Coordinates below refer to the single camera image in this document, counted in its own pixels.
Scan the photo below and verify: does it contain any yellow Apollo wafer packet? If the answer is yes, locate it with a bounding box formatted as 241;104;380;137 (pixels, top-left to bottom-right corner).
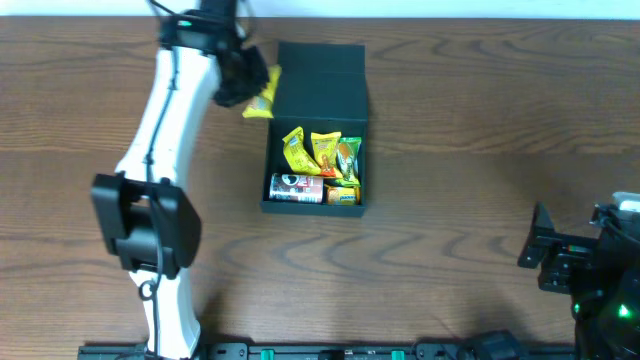
242;65;282;119

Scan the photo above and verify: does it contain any dark green box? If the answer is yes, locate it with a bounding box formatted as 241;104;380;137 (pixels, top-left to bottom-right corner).
261;42;369;217

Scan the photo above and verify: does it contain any yellow peanut butter sandwich packet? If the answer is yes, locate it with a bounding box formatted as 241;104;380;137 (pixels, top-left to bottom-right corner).
311;132;343;178

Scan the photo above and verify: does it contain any red Pringles can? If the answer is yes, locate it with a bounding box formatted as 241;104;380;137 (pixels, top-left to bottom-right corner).
269;174;324;204

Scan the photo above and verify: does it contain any green yellow snack packet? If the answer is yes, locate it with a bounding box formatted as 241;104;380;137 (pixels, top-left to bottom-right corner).
335;137;362;187

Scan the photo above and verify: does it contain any small yellow biscuit packet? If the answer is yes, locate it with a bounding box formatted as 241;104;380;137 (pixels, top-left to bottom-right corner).
325;185;361;206

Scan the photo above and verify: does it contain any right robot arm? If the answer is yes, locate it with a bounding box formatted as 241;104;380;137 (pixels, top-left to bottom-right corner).
517;200;639;359

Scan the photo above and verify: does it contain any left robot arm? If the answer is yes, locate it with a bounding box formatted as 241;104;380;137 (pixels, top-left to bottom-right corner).
91;10;268;359

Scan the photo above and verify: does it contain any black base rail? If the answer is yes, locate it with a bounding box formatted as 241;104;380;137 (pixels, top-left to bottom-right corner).
76;332;581;360

